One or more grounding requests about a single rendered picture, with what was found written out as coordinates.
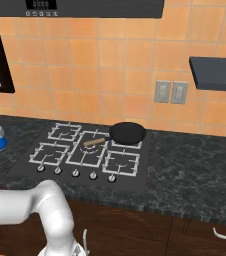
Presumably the black gas hob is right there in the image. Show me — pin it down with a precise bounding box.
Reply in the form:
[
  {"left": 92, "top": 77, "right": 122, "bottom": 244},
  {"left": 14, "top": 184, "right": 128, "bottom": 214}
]
[{"left": 5, "top": 120, "right": 152, "bottom": 195}]

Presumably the dark wood cupboard door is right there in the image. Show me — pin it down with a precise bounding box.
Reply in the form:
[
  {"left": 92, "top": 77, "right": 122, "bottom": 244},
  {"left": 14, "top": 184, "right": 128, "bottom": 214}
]
[
  {"left": 166, "top": 215, "right": 226, "bottom": 256},
  {"left": 66, "top": 199, "right": 173, "bottom": 256},
  {"left": 0, "top": 222, "right": 50, "bottom": 256}
]

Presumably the dark grey range hood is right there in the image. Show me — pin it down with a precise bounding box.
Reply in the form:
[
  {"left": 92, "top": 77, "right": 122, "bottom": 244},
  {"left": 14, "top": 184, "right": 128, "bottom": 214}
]
[{"left": 0, "top": 0, "right": 166, "bottom": 20}]

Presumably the black frying pan wooden handle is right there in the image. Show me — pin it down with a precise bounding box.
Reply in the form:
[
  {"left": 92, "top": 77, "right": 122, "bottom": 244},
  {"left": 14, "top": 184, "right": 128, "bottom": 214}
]
[{"left": 82, "top": 121, "right": 148, "bottom": 149}]

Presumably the grey wall socket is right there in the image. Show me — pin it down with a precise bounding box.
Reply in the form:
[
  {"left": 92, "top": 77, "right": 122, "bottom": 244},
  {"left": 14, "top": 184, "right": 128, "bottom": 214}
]
[
  {"left": 170, "top": 80, "right": 190, "bottom": 106},
  {"left": 153, "top": 79, "right": 172, "bottom": 105}
]

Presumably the dark grey wall shelf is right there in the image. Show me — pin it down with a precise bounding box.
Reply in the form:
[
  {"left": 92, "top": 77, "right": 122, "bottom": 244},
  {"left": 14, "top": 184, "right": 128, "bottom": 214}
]
[{"left": 188, "top": 56, "right": 226, "bottom": 93}]

